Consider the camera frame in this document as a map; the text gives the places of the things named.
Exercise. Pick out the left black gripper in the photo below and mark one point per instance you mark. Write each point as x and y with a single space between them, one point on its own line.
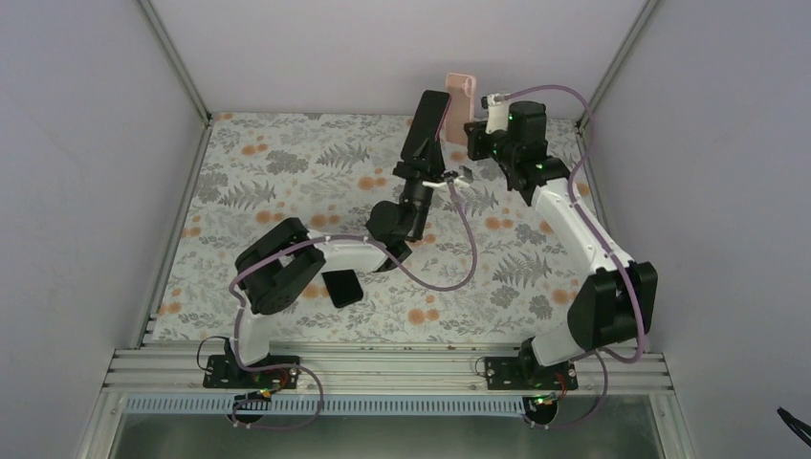
421 169

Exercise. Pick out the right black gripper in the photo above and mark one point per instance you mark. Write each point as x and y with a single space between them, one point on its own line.
475 131

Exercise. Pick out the pink phone case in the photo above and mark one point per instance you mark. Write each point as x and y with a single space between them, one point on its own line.
462 89

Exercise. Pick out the black phone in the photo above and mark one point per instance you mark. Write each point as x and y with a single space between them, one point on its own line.
343 288

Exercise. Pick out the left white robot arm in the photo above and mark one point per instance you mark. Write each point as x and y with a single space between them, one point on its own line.
273 271

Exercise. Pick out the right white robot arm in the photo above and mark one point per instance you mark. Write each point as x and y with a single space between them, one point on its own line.
616 300

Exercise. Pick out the floral table mat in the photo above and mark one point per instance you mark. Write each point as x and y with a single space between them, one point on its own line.
497 273

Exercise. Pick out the black object at edge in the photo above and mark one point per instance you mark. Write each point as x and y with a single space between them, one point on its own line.
797 426

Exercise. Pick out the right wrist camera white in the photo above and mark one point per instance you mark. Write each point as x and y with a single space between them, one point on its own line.
497 107

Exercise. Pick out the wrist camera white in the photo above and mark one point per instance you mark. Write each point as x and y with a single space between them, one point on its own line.
497 107
461 177

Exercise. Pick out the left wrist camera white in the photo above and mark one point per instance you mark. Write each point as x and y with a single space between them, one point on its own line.
461 177

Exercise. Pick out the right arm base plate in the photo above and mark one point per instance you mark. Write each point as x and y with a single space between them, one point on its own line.
517 373

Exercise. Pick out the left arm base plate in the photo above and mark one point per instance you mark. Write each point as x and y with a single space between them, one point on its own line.
223 372

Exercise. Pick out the slotted cable duct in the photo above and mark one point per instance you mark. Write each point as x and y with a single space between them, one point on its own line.
332 405

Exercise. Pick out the aluminium mounting rail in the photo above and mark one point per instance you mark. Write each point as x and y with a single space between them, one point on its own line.
361 370

